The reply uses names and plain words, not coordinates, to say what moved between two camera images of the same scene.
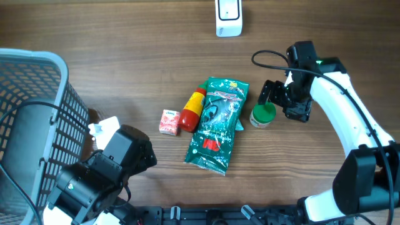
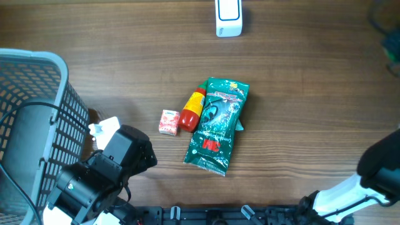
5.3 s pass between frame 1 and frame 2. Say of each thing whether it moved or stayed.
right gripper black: moved
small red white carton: stayed
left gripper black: stayed
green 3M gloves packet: stayed
